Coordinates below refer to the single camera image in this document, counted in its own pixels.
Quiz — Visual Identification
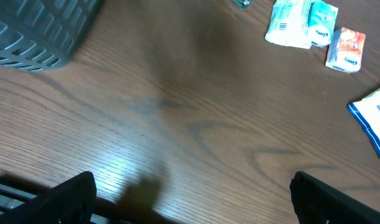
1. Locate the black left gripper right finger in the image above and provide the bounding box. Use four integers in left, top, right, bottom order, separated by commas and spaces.
290, 171, 380, 224

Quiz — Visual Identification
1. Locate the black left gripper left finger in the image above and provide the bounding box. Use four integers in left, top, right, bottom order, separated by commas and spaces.
0, 170, 97, 224

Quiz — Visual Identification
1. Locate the white blue snack bag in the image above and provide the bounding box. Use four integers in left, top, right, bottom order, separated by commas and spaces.
346, 88, 380, 158

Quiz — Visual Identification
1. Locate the orange tissue pack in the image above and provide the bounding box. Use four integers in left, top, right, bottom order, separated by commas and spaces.
325, 27, 366, 73

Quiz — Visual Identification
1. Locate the light green wipes pack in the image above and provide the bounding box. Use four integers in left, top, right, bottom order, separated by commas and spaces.
265, 0, 312, 49

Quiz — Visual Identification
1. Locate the green tissue pack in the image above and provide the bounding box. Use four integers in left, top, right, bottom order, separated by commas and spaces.
307, 1, 338, 47

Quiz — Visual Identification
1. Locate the grey plastic shopping basket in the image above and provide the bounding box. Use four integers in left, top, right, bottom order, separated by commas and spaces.
0, 0, 103, 72

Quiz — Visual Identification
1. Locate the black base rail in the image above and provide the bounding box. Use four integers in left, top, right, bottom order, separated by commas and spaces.
0, 174, 116, 224

